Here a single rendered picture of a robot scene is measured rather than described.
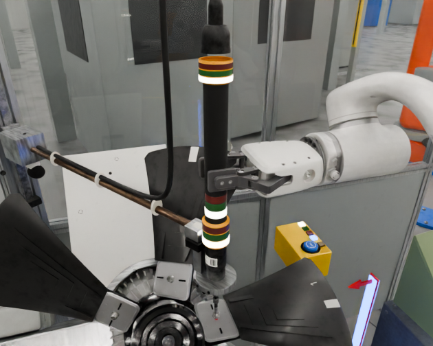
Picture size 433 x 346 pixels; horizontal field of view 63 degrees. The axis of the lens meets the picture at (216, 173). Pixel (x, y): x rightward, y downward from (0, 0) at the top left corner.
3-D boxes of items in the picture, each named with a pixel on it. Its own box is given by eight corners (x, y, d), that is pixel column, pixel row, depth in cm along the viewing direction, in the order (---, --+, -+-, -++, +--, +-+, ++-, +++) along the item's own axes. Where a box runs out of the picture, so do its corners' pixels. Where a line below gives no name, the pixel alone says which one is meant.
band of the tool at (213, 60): (192, 83, 45) (191, 59, 44) (212, 77, 48) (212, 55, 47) (218, 88, 42) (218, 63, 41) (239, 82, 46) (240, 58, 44)
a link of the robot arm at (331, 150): (339, 194, 54) (322, 197, 54) (309, 169, 62) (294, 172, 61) (349, 143, 51) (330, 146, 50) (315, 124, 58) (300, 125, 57)
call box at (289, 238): (273, 252, 115) (275, 225, 110) (300, 246, 118) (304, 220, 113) (297, 286, 101) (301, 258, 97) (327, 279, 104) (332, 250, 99)
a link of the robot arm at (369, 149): (337, 120, 53) (348, 181, 52) (408, 112, 56) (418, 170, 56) (308, 132, 61) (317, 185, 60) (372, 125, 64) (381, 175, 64)
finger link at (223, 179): (259, 194, 49) (213, 202, 47) (250, 183, 52) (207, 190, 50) (260, 174, 48) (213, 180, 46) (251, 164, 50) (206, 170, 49)
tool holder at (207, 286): (178, 277, 61) (174, 231, 57) (204, 256, 66) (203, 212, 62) (219, 302, 56) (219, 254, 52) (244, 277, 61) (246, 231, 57)
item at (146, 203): (31, 152, 88) (29, 147, 87) (36, 151, 89) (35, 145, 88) (195, 234, 58) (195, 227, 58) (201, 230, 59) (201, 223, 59)
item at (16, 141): (4, 158, 93) (-6, 128, 89) (30, 150, 98) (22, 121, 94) (23, 169, 87) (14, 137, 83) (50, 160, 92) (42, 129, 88)
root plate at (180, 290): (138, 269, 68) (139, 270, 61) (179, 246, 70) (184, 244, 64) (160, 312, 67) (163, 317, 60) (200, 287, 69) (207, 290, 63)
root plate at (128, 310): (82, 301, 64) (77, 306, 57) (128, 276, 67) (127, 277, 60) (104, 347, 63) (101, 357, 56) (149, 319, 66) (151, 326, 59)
